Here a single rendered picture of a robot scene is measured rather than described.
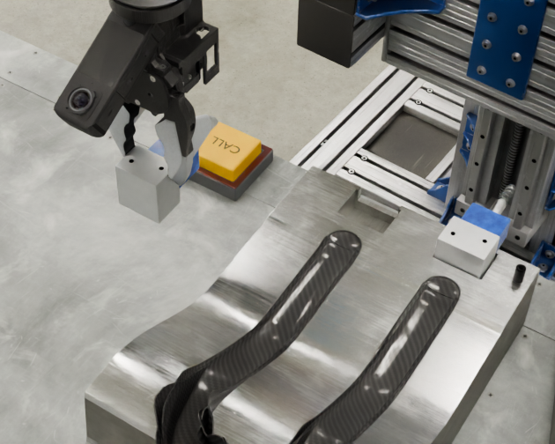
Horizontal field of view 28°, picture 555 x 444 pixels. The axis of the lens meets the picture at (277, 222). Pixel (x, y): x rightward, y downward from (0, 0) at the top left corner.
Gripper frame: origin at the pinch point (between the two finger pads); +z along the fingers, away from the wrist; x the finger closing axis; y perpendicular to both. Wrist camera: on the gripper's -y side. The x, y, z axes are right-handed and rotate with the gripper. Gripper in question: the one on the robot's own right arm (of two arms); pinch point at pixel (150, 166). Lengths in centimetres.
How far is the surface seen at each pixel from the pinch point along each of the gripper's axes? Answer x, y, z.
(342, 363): -25.3, -5.5, 6.6
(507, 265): -33.2, 12.9, 6.0
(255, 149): -0.6, 18.1, 11.8
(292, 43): 59, 127, 95
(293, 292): -17.2, -0.7, 6.8
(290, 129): 43, 100, 95
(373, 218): -18.1, 13.5, 8.7
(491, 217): -29.5, 16.6, 4.6
